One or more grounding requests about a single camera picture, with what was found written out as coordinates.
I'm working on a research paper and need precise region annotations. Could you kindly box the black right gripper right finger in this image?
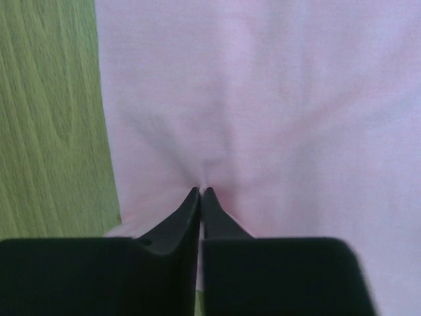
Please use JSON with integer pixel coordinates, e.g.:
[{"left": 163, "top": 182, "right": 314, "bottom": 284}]
[{"left": 201, "top": 188, "right": 376, "bottom": 315}]

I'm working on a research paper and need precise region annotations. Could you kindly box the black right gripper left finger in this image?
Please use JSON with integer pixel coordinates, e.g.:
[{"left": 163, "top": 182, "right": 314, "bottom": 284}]
[{"left": 1, "top": 188, "right": 200, "bottom": 315}]

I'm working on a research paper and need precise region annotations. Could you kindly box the pink t shirt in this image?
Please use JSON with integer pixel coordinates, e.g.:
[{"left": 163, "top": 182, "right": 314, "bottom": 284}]
[{"left": 95, "top": 1, "right": 420, "bottom": 315}]

